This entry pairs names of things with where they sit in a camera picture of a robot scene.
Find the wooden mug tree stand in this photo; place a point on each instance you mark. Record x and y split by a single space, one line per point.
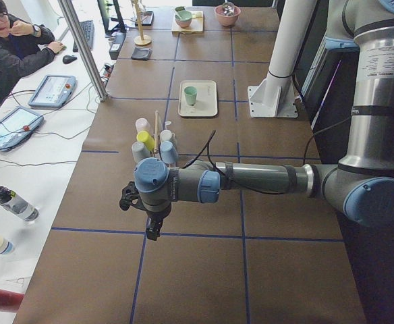
141 39

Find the black computer mouse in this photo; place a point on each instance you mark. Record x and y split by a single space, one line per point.
67 59

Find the yellow cup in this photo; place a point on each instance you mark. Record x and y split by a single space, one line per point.
147 139

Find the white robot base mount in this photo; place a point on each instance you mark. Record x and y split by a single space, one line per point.
274 96

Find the wooden cutting board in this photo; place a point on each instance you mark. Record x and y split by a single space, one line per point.
196 25

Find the teach pendant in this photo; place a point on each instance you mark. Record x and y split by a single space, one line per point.
17 126
53 92

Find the red cylinder object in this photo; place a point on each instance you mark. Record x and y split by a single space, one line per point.
10 301

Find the blue cup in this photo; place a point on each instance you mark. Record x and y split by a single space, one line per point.
168 153

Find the beige cup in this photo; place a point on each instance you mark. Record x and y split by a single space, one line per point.
168 136

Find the clear water bottle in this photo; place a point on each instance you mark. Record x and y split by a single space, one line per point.
18 206

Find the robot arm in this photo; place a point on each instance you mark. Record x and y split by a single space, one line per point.
360 185

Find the aluminium frame post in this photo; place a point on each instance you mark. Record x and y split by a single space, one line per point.
73 23

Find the seated person in black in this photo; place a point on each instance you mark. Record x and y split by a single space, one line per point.
24 49

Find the far teach pendant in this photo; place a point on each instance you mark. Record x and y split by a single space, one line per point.
53 92

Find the green cup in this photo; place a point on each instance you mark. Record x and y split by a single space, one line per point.
190 93

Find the white wire cup rack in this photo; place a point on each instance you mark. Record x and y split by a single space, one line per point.
159 155

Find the near teach pendant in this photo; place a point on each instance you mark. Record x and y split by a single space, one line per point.
17 126

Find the metal ice scoop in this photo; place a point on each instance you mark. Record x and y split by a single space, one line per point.
228 8

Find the beige rabbit tray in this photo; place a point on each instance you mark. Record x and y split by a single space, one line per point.
206 100

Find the black keyboard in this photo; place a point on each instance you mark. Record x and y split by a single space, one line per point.
87 28

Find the green bowl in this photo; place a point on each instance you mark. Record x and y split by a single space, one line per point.
183 18

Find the pink cup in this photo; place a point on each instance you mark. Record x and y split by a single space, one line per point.
142 124

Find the wooden rack handle rod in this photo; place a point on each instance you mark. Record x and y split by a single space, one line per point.
156 131

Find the grey folded cloth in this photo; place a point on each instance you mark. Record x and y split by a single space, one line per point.
141 54

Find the pink bowl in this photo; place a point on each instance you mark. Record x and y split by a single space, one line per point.
226 20

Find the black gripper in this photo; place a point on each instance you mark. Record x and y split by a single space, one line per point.
157 213

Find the grey cup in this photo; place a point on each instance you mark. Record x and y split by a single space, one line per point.
139 151

